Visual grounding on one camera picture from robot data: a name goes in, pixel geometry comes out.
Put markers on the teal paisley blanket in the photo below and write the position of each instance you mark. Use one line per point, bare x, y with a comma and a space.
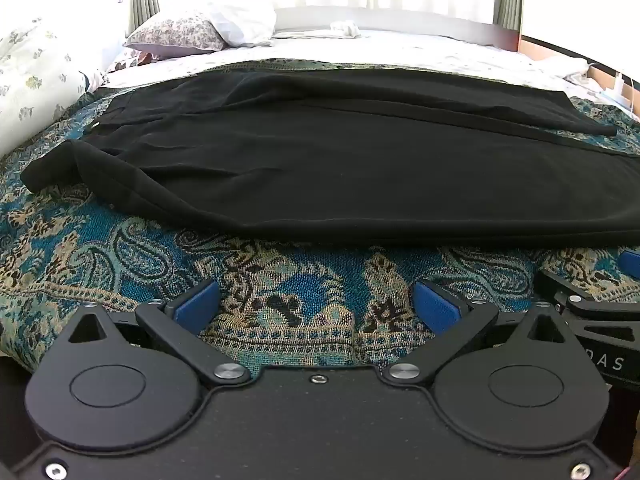
300, 300

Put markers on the white bed sheet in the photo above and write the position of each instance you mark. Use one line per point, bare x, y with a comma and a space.
400, 60

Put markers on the black pants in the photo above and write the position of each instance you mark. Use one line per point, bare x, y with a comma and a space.
325, 170

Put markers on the grey bed headboard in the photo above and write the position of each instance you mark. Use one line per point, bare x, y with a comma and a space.
425, 19

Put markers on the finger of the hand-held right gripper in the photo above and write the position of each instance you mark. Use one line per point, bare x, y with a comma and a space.
575, 297
631, 261

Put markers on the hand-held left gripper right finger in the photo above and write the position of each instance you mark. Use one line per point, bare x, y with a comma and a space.
435, 306

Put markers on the white crumpled cloth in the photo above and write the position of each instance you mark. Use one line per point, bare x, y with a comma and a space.
345, 27

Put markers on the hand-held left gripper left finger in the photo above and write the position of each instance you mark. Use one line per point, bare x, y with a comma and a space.
200, 305

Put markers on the wooden bed side panel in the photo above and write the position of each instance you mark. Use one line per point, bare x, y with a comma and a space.
560, 50

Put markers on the white floral pillow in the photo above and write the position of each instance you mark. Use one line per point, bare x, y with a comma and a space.
35, 75

